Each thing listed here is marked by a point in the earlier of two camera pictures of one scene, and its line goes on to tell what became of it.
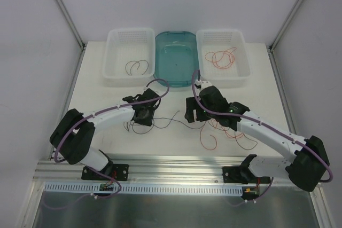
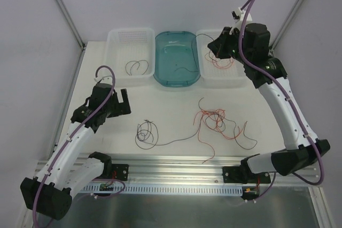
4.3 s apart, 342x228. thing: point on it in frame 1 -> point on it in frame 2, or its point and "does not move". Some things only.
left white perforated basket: [129, 57] does not move
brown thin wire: [134, 63] does not move
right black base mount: [242, 174] does not move
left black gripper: [144, 117] -> [117, 104]
